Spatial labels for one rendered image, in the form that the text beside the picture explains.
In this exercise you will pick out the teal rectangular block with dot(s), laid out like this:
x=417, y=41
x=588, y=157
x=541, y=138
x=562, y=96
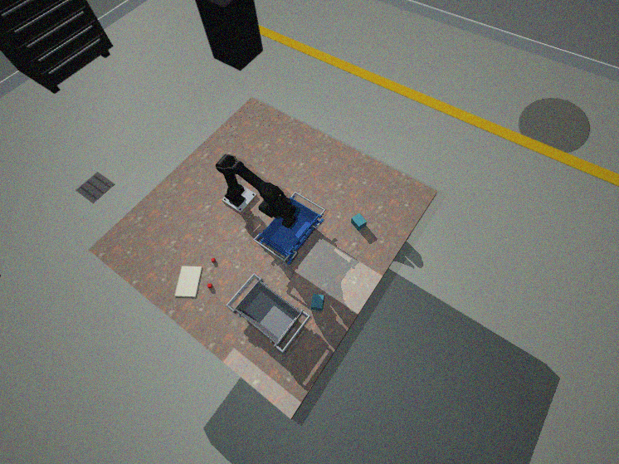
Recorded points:
x=317, y=302
x=358, y=221

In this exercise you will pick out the white flat rectangular panel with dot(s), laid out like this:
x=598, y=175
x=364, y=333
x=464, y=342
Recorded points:
x=188, y=281

